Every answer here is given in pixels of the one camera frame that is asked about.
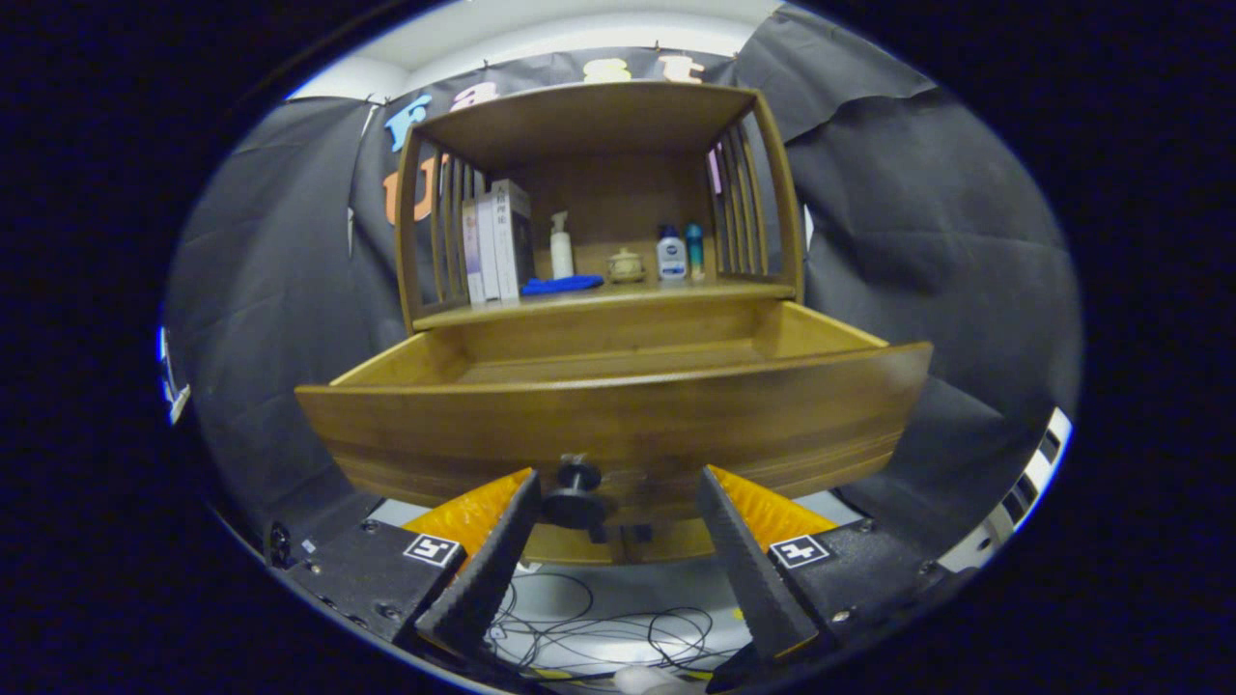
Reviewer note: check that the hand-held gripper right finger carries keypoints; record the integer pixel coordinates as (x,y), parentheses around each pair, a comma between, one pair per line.
(748,574)

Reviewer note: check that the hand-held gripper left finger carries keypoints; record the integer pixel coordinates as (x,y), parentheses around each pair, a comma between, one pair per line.
(488,569)

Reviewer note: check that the wooden drawer with black knob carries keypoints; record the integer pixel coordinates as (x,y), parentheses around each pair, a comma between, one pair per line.
(618,425)

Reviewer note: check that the wooden cabinet door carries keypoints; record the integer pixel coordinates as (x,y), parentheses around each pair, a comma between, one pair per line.
(560,550)
(676,545)

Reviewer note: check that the wooden countertop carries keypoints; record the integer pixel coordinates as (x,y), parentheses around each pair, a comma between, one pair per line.
(676,290)

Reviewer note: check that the wooden cabinet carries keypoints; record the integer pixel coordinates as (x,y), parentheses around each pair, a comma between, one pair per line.
(579,116)

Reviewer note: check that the blue cloth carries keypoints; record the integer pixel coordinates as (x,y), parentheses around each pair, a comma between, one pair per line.
(560,286)

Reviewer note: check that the pale purple book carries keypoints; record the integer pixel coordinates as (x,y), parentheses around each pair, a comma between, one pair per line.
(471,256)

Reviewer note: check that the thin white book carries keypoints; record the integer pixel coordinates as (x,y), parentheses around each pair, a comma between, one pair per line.
(488,251)

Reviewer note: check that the white bottle with blue cap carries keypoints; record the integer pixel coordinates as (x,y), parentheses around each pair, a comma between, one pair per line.
(671,259)

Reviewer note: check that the white pump bottle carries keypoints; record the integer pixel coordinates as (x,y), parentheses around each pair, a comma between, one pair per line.
(561,253)

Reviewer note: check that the teal bottle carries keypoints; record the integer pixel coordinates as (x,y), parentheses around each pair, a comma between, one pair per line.
(694,253)

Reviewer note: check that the white and black book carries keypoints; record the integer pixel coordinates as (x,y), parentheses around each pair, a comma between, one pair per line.
(508,241)

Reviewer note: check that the beige lidded tea cup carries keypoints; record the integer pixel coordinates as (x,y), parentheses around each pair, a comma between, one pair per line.
(626,267)

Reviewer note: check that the black backdrop cloth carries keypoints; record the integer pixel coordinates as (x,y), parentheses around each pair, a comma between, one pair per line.
(270,290)

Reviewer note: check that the white and blue equipment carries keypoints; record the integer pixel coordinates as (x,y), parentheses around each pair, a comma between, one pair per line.
(172,386)

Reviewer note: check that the white frame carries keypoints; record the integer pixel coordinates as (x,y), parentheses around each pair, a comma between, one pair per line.
(1024,483)

